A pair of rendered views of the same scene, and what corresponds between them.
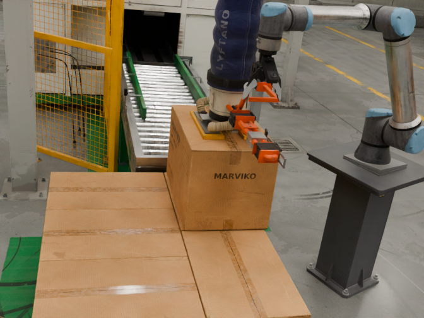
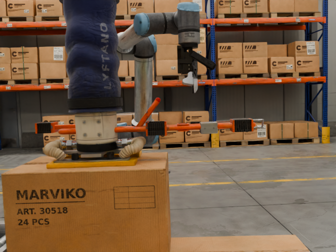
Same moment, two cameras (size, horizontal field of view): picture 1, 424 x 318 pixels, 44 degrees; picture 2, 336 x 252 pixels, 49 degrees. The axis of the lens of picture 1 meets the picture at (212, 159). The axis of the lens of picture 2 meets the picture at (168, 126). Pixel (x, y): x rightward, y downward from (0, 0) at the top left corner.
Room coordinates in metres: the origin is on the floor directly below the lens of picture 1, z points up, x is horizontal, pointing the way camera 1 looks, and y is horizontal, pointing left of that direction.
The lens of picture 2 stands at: (1.68, 1.34, 1.20)
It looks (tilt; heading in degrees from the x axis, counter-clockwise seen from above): 4 degrees down; 286
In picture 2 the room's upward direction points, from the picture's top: 2 degrees counter-clockwise
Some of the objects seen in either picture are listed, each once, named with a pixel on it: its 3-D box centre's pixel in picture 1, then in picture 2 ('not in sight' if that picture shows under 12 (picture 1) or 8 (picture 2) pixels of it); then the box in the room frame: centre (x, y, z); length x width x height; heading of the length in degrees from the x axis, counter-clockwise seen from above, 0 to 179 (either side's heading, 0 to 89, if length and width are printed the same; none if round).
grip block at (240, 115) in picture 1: (242, 119); (156, 128); (2.15, -0.11, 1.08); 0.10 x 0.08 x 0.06; 105
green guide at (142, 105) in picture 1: (130, 79); not in sight; (4.16, 0.74, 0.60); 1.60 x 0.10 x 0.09; 15
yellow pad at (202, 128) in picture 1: (206, 121); (93, 159); (2.36, 0.05, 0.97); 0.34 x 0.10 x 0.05; 15
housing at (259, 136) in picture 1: (256, 139); (208, 127); (1.94, -0.16, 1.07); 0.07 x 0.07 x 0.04; 15
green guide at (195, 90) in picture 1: (194, 82); not in sight; (4.30, 0.22, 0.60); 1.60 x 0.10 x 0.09; 15
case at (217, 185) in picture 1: (217, 163); (97, 208); (2.40, -0.03, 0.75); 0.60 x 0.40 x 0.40; 15
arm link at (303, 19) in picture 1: (294, 18); (176, 22); (2.09, -0.25, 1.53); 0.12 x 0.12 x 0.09; 35
